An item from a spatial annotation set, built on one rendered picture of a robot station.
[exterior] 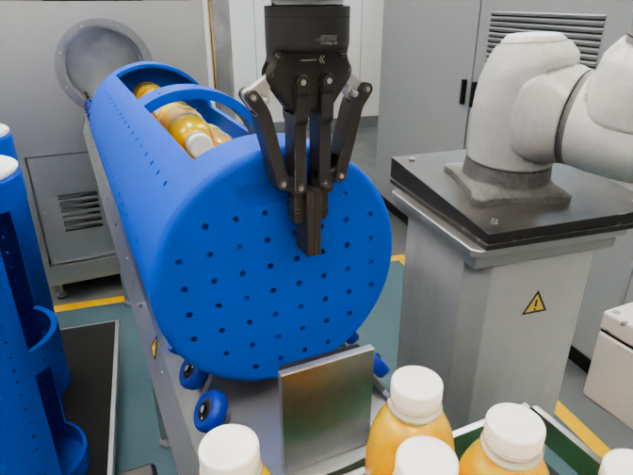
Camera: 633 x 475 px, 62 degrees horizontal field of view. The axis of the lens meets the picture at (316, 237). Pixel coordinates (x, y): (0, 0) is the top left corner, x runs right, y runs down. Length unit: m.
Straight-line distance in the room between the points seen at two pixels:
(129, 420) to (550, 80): 1.72
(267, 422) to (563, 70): 0.69
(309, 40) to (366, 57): 5.62
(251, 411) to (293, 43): 0.41
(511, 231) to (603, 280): 1.32
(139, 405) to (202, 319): 1.58
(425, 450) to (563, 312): 0.76
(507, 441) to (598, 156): 0.60
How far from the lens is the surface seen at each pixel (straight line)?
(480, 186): 0.99
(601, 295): 2.21
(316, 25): 0.46
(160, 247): 0.53
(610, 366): 0.58
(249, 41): 5.69
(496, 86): 0.95
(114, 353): 2.17
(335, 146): 0.53
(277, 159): 0.49
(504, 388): 1.12
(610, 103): 0.88
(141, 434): 2.02
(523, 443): 0.39
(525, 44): 0.95
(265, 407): 0.66
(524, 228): 0.91
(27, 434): 1.52
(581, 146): 0.91
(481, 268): 0.94
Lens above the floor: 1.37
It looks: 24 degrees down
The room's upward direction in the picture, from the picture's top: straight up
